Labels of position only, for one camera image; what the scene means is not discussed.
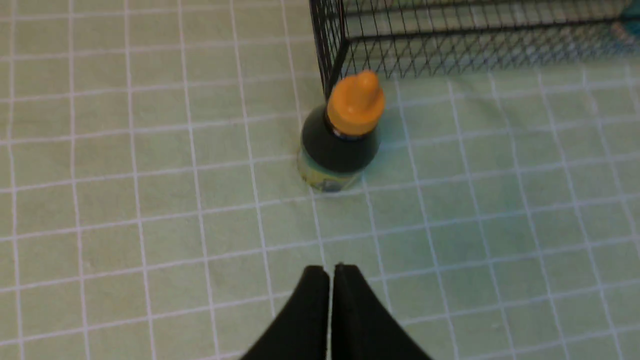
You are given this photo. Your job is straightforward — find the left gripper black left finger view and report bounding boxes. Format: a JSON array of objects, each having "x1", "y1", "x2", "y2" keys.
[{"x1": 242, "y1": 265, "x2": 330, "y2": 360}]

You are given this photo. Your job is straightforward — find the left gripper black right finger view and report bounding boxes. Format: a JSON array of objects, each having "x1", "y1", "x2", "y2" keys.
[{"x1": 331, "y1": 263, "x2": 430, "y2": 360}]

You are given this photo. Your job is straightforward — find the dark sauce bottle orange cap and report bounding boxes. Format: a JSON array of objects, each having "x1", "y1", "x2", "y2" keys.
[{"x1": 297, "y1": 70, "x2": 386, "y2": 193}]

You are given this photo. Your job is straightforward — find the small shaker bottle green cap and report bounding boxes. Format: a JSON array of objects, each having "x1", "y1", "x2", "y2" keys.
[{"x1": 611, "y1": 0, "x2": 640, "y2": 46}]

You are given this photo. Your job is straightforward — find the green checkered tablecloth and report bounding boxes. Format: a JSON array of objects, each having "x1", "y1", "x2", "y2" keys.
[{"x1": 0, "y1": 0, "x2": 640, "y2": 360}]

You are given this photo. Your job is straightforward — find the black wire mesh rack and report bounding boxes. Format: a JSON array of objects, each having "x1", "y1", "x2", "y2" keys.
[{"x1": 308, "y1": 0, "x2": 639, "y2": 98}]

